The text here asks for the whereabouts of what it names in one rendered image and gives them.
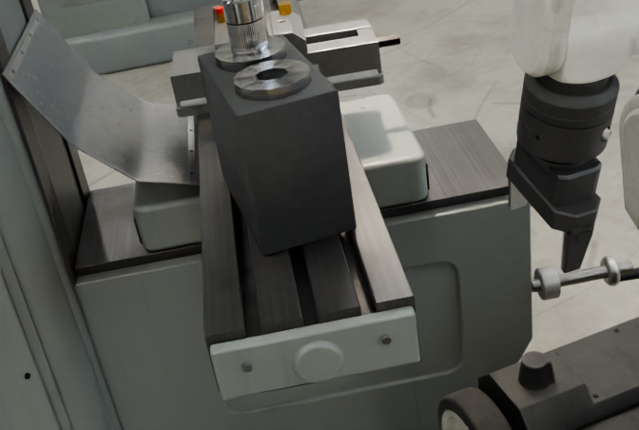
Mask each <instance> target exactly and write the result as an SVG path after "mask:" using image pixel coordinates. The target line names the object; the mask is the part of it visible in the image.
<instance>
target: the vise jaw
mask: <svg viewBox="0 0 639 430"><path fill-rule="evenodd" d="M265 19H266V26H267V33H268V35H270V36H280V35H284V36H285V37H286V38H287V39H288V41H289V42H290V43H291V44H292V45H293V46H294V47H295V48H296V49H297V50H298V51H299V52H300V53H307V52H308V49H307V43H306V38H305V34H304V30H303V26H302V22H301V19H300V16H299V15H297V14H295V13H294V12H293V11H292V13H291V14H288V15H280V13H279V11H278V10H275V11H270V12H267V13H266V14H265Z"/></svg>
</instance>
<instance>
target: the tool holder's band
mask: <svg viewBox="0 0 639 430"><path fill-rule="evenodd" d="M260 1H261V0H222V4H223V8H224V9H225V10H244V9H248V8H252V7H254V6H256V5H258V4H259V3H260Z"/></svg>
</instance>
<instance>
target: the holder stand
mask: <svg viewBox="0 0 639 430"><path fill-rule="evenodd" d="M267 40H268V47H267V49H265V50H264V51H261V52H259V53H255V54H251V55H236V54H234V53H232V51H231V48H230V43H229V42H228V43H226V44H225V45H223V46H221V47H219V48H218V49H217V50H216V51H214V52H209V53H206V54H202V55H199V56H198V62H199V67H200V72H201V76H202V80H203V88H204V92H205V97H206V102H207V105H208V110H209V114H210V119H211V123H212V127H213V131H214V136H215V141H216V145H217V150H218V153H219V158H220V162H221V167H222V172H223V178H224V180H225V182H226V184H227V185H228V187H229V189H230V191H231V193H232V195H233V197H234V199H235V201H236V203H237V204H238V206H239V208H240V210H241V212H242V215H243V217H244V218H245V220H246V221H247V223H248V225H249V227H250V229H251V231H252V233H253V235H254V237H255V239H256V240H257V242H258V244H259V246H260V248H261V251H262V253H263V254H264V255H269V254H273V253H276V252H279V251H283V250H285V249H288V248H292V247H295V246H298V245H302V244H307V243H311V242H314V241H316V240H320V239H323V238H326V237H330V236H333V235H336V234H340V233H342V232H345V231H349V230H352V229H355V228H356V227H357V224H356V217H355V210H354V203H353V196H352V188H351V182H350V175H349V167H348V161H347V153H346V146H345V140H344V132H343V125H342V119H341V111H340V104H339V92H338V90H337V89H336V88H335V87H334V86H333V85H332V84H331V83H330V82H329V81H328V80H327V79H326V78H325V77H324V76H323V75H322V74H321V73H320V72H319V71H318V70H317V69H316V68H315V67H314V66H313V65H312V64H311V63H310V62H309V61H308V60H307V59H306V58H305V57H304V56H303V55H302V54H301V53H300V52H299V51H298V50H297V49H296V48H295V47H294V46H293V45H292V44H291V43H290V42H289V41H288V39H287V38H286V37H285V36H284V35H280V36H270V35H267Z"/></svg>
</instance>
